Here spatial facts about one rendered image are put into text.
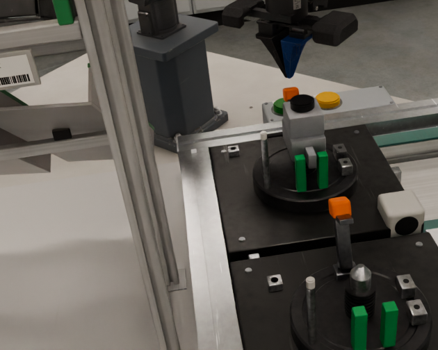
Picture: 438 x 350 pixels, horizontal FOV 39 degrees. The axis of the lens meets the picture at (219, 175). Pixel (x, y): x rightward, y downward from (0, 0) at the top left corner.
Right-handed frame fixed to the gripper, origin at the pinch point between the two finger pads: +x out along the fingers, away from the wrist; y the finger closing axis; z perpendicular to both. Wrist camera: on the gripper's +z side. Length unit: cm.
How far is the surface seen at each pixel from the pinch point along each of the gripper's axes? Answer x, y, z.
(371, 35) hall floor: 107, 99, 240
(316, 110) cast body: 1.1, -10.5, -10.4
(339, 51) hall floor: 107, 105, 214
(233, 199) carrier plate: 12.7, -2.3, -18.3
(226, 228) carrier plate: 12.8, -5.1, -23.5
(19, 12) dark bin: -21.1, -1.4, -41.3
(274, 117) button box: 13.5, 5.3, 3.5
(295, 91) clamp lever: 2.5, -4.0, -4.9
